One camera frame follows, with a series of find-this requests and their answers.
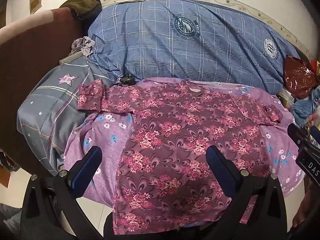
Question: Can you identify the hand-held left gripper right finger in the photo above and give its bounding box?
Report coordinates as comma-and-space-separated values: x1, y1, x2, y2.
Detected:
205, 146, 288, 240

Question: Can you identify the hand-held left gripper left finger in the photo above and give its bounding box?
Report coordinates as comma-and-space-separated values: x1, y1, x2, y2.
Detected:
20, 146, 105, 240

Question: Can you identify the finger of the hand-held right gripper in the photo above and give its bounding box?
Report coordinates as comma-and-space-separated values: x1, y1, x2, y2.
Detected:
287, 123, 310, 153

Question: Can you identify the maroon floral shirt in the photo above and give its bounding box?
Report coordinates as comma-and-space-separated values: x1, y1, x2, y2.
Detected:
77, 78, 284, 235

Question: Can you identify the person's right hand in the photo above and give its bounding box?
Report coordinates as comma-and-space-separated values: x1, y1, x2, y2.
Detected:
292, 200, 307, 228

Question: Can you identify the blue denim cloth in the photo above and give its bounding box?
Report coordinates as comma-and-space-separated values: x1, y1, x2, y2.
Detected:
291, 86, 320, 128

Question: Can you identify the purple floral bedsheet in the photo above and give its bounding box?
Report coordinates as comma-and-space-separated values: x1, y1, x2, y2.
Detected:
64, 78, 307, 225

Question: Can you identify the clear plastic packet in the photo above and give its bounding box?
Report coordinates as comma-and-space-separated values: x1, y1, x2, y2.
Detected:
278, 89, 293, 110

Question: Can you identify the red plastic bag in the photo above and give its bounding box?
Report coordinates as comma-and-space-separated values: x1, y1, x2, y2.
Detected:
283, 54, 319, 99

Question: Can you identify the grey star print pillow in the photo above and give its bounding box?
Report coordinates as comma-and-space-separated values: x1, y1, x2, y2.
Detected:
17, 57, 118, 177

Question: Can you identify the grey cloth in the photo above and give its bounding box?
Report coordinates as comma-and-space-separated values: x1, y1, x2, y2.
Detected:
0, 202, 24, 240

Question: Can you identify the black plug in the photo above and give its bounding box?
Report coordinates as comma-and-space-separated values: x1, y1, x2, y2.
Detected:
115, 74, 137, 86

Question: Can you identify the flat white box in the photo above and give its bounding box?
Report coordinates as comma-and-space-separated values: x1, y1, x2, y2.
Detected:
59, 52, 83, 65

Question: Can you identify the lilac crumpled cloth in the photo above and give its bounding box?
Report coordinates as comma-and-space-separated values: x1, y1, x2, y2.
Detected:
71, 36, 95, 57

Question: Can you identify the dark brown headboard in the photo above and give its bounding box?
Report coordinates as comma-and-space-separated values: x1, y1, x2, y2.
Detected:
0, 7, 88, 173

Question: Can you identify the blue plaid quilt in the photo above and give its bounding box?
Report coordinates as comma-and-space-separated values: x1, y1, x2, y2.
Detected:
87, 0, 300, 95

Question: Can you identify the dark olive cloth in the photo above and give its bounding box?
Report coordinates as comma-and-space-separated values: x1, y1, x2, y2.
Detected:
59, 0, 102, 22

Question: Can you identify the gold picture frame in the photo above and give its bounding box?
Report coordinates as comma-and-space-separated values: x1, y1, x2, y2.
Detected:
29, 0, 42, 15

